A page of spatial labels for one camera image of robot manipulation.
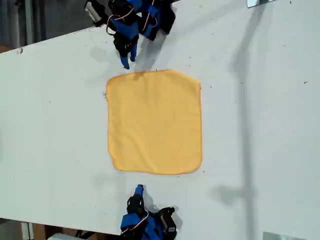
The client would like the yellow square towel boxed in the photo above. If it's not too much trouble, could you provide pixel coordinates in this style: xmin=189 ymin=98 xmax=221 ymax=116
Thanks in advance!
xmin=105 ymin=69 xmax=203 ymax=175

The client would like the white container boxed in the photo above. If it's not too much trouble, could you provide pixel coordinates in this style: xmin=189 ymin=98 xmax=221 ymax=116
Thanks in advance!
xmin=48 ymin=232 xmax=78 ymax=240

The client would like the white table leg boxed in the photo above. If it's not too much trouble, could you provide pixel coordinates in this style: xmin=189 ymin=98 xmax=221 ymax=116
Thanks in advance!
xmin=20 ymin=221 xmax=35 ymax=240

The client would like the black camera box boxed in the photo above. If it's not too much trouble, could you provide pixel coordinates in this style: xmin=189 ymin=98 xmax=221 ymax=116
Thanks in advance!
xmin=83 ymin=0 xmax=107 ymax=28
xmin=158 ymin=206 xmax=179 ymax=236

